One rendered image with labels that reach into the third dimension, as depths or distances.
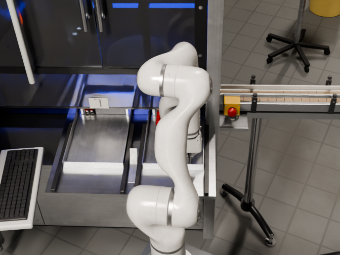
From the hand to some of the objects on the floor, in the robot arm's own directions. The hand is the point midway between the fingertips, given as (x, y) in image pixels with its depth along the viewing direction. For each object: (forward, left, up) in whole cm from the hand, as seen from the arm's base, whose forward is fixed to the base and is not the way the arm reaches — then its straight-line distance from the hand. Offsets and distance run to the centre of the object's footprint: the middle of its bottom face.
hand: (189, 158), depth 217 cm
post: (+28, +2, -92) cm, 97 cm away
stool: (+224, +9, -92) cm, 242 cm away
